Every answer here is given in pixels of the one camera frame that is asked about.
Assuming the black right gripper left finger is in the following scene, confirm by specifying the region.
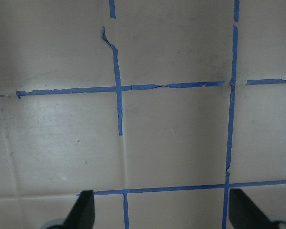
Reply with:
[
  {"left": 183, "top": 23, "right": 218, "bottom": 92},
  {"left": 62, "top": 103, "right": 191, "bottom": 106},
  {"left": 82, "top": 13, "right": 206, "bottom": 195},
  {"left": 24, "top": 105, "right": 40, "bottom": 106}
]
[{"left": 62, "top": 190, "right": 95, "bottom": 229}]

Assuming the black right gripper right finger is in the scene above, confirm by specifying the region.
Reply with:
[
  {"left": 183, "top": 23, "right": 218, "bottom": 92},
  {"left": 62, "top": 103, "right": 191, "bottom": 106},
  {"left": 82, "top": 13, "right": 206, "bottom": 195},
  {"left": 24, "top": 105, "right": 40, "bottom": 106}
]
[{"left": 228, "top": 188, "right": 282, "bottom": 229}]

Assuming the brown paper table cover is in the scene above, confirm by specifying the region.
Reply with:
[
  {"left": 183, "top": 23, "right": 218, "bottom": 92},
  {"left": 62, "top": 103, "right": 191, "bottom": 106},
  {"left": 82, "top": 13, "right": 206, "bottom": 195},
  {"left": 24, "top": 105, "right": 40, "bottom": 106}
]
[{"left": 0, "top": 0, "right": 286, "bottom": 229}]

